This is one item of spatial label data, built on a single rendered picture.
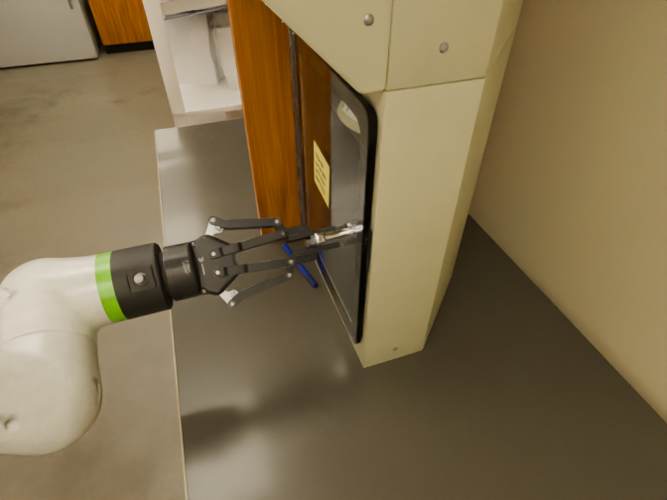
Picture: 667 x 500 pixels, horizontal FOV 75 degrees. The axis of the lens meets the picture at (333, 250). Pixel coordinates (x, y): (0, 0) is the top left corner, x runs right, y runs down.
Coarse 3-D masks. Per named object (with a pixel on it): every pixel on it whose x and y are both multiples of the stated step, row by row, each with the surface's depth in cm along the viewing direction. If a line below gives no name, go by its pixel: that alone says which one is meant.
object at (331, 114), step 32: (320, 64) 55; (320, 96) 58; (352, 96) 46; (320, 128) 62; (352, 128) 49; (352, 160) 51; (320, 192) 70; (352, 192) 54; (320, 224) 75; (352, 224) 57; (320, 256) 80; (352, 256) 60; (352, 288) 63; (352, 320) 68
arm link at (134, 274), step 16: (112, 256) 54; (128, 256) 54; (144, 256) 54; (160, 256) 56; (112, 272) 53; (128, 272) 53; (144, 272) 53; (160, 272) 55; (128, 288) 53; (144, 288) 53; (160, 288) 54; (128, 304) 53; (144, 304) 54; (160, 304) 55
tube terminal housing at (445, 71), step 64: (448, 0) 38; (512, 0) 45; (448, 64) 42; (384, 128) 44; (448, 128) 47; (384, 192) 49; (448, 192) 53; (384, 256) 56; (448, 256) 66; (384, 320) 66
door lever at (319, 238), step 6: (348, 228) 58; (318, 234) 57; (324, 234) 57; (330, 234) 58; (336, 234) 58; (342, 234) 58; (348, 234) 58; (306, 240) 63; (312, 240) 57; (318, 240) 57; (324, 240) 57; (330, 240) 58; (348, 240) 59; (306, 246) 64; (312, 246) 61
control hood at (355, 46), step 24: (264, 0) 33; (288, 0) 34; (312, 0) 34; (336, 0) 35; (360, 0) 35; (384, 0) 36; (288, 24) 35; (312, 24) 35; (336, 24) 36; (360, 24) 37; (384, 24) 37; (312, 48) 37; (336, 48) 37; (360, 48) 38; (384, 48) 39; (360, 72) 39; (384, 72) 40
